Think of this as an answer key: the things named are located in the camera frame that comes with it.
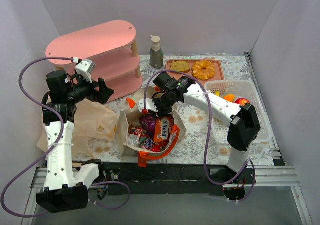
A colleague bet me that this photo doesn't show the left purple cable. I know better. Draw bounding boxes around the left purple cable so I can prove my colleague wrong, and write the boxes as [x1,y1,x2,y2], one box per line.
[0,56,131,218]

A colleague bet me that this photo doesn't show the orange plastic grocery bag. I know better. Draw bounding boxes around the orange plastic grocery bag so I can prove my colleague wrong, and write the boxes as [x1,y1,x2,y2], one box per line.
[36,98,121,160]

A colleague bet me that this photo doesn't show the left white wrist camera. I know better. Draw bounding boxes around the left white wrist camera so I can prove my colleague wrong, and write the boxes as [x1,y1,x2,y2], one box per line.
[72,57,96,83]

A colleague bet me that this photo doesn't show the black mounting base rail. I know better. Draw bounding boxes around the black mounting base rail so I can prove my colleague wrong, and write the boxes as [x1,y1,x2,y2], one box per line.
[94,162,256,200]

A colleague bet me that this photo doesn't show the red food item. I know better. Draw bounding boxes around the red food item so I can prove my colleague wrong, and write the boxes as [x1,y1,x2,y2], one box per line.
[235,97,251,106]

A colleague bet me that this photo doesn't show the orange fruit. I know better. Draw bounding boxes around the orange fruit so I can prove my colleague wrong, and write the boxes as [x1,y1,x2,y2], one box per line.
[223,93,236,103]

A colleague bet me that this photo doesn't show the terracotta plastic tray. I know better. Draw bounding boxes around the terracotta plastic tray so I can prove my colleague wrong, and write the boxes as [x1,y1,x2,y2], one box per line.
[165,59,225,85]

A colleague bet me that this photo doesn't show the grey pump soap bottle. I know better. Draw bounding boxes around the grey pump soap bottle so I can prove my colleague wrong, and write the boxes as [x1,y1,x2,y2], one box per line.
[149,35,163,69]

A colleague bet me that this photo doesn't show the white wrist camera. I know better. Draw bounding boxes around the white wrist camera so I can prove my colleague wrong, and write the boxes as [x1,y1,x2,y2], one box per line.
[136,98,158,115]
[72,57,96,83]

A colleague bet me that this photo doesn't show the pink three-tier shelf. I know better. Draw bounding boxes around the pink three-tier shelf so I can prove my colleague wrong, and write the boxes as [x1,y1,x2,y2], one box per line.
[45,20,143,101]

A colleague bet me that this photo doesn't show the brown cracker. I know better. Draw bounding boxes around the brown cracker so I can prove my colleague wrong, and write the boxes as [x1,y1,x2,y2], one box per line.
[170,60,190,73]

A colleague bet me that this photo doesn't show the croissant bread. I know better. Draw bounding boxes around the croissant bread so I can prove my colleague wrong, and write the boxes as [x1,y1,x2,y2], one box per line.
[192,59,216,81]

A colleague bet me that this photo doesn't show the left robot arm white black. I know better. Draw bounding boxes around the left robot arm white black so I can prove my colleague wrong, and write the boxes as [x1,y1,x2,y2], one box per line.
[36,70,114,214]

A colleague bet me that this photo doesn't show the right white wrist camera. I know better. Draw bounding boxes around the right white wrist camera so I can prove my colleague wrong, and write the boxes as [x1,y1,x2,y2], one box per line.
[136,98,158,115]

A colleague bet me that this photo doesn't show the purple snack packet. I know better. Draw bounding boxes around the purple snack packet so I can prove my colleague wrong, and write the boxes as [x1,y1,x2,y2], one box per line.
[139,115,157,134]

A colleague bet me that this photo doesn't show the orange Fox's candy bag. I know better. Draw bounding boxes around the orange Fox's candy bag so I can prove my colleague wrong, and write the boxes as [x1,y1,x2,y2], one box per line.
[153,115,174,144]

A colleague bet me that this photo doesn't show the floral table mat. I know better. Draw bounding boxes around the floral table mat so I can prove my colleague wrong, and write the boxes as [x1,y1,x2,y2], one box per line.
[73,54,274,166]

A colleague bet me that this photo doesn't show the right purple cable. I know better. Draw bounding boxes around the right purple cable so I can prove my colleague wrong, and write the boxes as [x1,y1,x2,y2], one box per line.
[143,70,256,202]

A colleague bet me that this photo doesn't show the white plastic basket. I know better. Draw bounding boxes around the white plastic basket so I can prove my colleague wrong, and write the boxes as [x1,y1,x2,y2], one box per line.
[203,79,272,146]

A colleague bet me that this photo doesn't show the snack packets in tote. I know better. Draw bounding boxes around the snack packets in tote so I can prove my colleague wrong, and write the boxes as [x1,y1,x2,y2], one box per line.
[127,125,168,153]

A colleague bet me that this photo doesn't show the beige canvas tote bag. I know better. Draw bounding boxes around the beige canvas tote bag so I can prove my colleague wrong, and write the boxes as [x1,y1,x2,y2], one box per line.
[115,86,187,168]

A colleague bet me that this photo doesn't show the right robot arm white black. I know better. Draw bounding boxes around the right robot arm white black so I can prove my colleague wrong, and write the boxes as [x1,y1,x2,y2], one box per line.
[150,70,261,184]

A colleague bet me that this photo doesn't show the purple cable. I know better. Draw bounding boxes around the purple cable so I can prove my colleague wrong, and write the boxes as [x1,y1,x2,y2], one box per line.
[143,70,256,202]
[0,56,131,218]

